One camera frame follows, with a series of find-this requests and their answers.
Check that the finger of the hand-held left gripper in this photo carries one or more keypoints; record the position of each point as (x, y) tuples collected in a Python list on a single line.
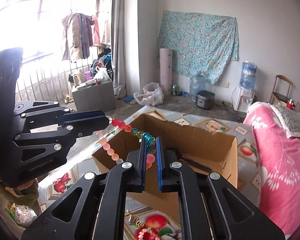
[(87, 116), (90, 127)]

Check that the crumpled plastic bag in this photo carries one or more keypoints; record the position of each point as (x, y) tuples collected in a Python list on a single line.
[(23, 215)]

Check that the brown cardboard box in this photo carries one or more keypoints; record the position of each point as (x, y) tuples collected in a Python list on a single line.
[(207, 140)]

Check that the grey rice cooker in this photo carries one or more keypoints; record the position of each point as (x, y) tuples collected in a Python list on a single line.
[(205, 100)]

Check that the red thermos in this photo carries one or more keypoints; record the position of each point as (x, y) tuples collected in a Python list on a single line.
[(290, 103)]

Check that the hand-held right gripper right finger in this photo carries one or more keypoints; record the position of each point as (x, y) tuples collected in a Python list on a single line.
[(159, 165)]

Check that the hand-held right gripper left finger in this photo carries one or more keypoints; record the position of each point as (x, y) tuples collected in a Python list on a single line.
[(143, 160)]

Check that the row of hanging coats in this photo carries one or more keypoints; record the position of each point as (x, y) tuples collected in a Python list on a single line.
[(77, 37)]

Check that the grey cabinet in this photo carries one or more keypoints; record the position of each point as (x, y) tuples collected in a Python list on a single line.
[(95, 97)]

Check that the pink floral blanket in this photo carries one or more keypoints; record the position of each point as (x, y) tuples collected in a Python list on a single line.
[(277, 167)]

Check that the white plastic bag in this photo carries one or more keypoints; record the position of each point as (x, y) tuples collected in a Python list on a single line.
[(150, 95)]

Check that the wooden chair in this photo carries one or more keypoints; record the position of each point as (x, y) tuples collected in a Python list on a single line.
[(281, 96)]

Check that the pile of clothes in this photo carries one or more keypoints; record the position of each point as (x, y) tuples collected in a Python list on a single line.
[(102, 65)]

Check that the white green fluffy blanket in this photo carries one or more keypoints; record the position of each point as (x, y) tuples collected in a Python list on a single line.
[(15, 192)]

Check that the white wall socket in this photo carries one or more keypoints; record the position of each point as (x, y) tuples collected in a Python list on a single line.
[(224, 84)]

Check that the pink rolled mat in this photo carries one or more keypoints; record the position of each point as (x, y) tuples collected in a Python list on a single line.
[(166, 72)]

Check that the clear empty water jug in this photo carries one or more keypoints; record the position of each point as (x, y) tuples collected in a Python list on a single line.
[(197, 87)]

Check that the grey curtain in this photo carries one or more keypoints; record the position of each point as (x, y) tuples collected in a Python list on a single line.
[(125, 42)]

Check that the black and blue smartwatch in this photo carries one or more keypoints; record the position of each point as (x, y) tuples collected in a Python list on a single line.
[(192, 163)]

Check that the purple cup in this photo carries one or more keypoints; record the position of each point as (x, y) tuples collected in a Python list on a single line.
[(88, 75)]

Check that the teal floral wall cloth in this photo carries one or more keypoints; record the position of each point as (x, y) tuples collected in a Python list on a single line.
[(197, 45)]

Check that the blue slipper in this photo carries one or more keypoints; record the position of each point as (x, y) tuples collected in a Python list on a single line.
[(129, 99)]

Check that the green drink can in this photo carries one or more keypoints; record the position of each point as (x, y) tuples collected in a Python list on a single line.
[(175, 90)]

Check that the grey lace trimmed pillow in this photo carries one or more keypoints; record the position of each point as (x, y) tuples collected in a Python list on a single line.
[(292, 122)]

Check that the fruit print tablecloth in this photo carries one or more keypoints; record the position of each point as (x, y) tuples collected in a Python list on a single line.
[(230, 127)]

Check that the white water dispenser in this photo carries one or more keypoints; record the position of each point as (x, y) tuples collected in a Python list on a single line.
[(242, 100)]

